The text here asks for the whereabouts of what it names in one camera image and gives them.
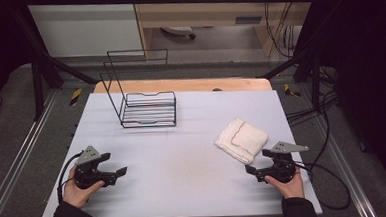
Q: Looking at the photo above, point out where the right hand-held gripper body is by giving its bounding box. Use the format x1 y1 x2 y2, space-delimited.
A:
254 140 311 185

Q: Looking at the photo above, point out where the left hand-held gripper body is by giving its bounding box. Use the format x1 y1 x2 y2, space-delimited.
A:
72 144 119 191

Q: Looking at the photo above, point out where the person's right hand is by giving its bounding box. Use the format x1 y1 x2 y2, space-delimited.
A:
263 167 306 201

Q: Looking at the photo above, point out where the person's left hand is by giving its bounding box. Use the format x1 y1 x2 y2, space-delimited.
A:
60 163 107 210

